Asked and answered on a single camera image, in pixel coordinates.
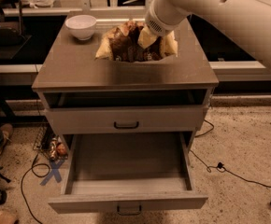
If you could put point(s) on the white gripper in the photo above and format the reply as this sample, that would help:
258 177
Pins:
160 25

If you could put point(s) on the brown chip bag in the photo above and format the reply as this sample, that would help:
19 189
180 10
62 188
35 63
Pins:
121 44

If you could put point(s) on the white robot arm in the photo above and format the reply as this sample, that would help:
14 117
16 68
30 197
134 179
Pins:
245 22

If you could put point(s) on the grey drawer cabinet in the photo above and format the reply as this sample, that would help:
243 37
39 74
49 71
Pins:
71 77

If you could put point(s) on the open lower grey drawer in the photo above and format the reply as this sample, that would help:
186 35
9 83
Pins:
128 174

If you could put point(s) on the black bag on chair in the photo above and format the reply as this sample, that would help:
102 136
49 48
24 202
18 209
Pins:
3 31

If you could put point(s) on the white ceramic bowl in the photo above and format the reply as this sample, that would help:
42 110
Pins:
82 27

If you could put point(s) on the blue tape cross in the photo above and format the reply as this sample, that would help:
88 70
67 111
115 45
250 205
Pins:
53 173

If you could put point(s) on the wire basket with items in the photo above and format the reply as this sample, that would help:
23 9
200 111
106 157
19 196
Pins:
49 144

